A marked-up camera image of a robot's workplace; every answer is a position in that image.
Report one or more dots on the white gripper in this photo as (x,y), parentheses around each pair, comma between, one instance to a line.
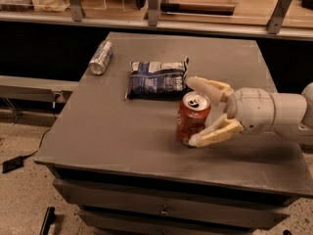
(250,110)

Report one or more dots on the red coke can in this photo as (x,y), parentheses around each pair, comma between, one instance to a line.
(194,108)

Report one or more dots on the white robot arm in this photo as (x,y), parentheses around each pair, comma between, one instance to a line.
(293,117)

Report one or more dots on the silver soda can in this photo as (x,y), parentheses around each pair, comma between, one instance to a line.
(101,58)

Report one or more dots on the blue chip bag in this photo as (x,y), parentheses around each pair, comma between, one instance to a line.
(157,80)

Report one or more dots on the grey cabinet with drawers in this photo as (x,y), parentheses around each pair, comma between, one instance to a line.
(121,163)

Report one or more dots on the black object on floor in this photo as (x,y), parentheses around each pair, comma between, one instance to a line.
(47,221)

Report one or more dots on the black power adapter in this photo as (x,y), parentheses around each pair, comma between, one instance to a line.
(12,164)

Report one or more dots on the metal bracket right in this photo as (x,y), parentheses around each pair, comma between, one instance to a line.
(276,20)

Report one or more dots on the metal bracket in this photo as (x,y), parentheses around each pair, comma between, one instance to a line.
(152,12)
(77,12)
(276,20)

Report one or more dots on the metal bracket middle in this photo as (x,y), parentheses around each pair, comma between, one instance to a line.
(152,12)

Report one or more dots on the grey metal bench rail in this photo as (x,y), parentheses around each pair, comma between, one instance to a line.
(36,89)

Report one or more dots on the metal bracket left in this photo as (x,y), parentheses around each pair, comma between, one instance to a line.
(77,12)

